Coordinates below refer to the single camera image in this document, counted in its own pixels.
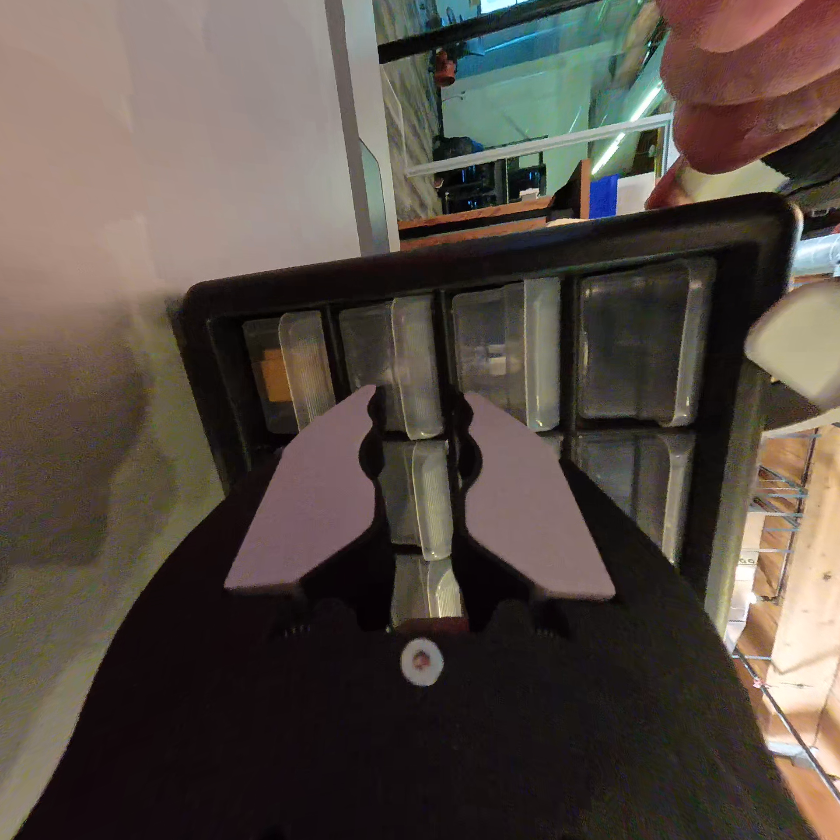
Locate metal wire rack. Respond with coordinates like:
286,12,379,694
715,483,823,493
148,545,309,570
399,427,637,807
734,427,840,798

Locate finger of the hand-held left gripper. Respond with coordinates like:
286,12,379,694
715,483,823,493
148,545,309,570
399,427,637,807
745,281,840,411

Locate small orange block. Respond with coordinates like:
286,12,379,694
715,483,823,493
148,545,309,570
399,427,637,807
261,350,294,405

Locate silver ventilation duct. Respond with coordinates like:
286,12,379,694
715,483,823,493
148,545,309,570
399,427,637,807
793,233,840,278

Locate set of clear plastic drawers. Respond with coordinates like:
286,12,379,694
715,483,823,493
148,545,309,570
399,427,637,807
243,257,718,632

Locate glass partition panel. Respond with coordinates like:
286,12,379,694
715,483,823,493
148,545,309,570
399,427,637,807
356,136,392,257

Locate wooden table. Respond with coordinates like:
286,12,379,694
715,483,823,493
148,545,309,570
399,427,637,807
398,159,593,252

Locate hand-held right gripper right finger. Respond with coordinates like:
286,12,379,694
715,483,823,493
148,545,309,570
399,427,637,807
451,392,618,602

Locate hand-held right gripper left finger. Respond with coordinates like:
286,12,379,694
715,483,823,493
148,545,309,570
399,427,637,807
224,385,396,595

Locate person's left hand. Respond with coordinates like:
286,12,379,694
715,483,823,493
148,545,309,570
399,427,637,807
646,0,840,211

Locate blue storage bin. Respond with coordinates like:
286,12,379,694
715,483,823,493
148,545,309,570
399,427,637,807
588,173,622,219

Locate black plastic drawer cabinet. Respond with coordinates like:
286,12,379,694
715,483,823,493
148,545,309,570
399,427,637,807
172,192,803,641

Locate white horizontal pole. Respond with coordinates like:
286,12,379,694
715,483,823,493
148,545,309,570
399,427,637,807
403,112,674,179

